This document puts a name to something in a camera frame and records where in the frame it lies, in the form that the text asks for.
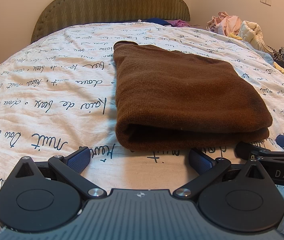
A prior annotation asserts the brown knit sweater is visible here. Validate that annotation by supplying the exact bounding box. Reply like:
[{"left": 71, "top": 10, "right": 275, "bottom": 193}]
[{"left": 113, "top": 41, "right": 273, "bottom": 151}]

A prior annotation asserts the pink clothes pile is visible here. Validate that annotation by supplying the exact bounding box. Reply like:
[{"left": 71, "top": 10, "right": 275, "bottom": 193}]
[{"left": 206, "top": 11, "right": 242, "bottom": 36}]

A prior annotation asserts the black patterned garment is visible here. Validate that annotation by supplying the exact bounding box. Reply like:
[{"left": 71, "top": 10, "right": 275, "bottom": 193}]
[{"left": 268, "top": 46, "right": 284, "bottom": 62}]

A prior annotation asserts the light blue cloth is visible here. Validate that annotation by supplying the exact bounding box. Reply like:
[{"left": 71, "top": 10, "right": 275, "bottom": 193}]
[{"left": 243, "top": 41, "right": 274, "bottom": 65}]

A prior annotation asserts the cream puffy jacket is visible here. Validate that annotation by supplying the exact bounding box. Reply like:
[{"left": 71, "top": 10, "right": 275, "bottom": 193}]
[{"left": 238, "top": 21, "right": 273, "bottom": 56}]

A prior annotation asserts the purple cloth at headboard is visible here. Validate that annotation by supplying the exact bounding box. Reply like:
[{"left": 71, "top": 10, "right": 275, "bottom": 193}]
[{"left": 167, "top": 19, "right": 190, "bottom": 28}]

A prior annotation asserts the blue cloth at headboard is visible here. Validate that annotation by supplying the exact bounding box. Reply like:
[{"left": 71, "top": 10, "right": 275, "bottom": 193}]
[{"left": 142, "top": 18, "right": 173, "bottom": 27}]

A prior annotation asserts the green upholstered headboard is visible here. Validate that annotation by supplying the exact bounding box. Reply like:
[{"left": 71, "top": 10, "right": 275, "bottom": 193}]
[{"left": 31, "top": 0, "right": 190, "bottom": 42}]

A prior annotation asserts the white wall light switch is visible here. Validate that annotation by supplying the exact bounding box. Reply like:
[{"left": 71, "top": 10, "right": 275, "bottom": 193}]
[{"left": 260, "top": 0, "right": 272, "bottom": 6}]

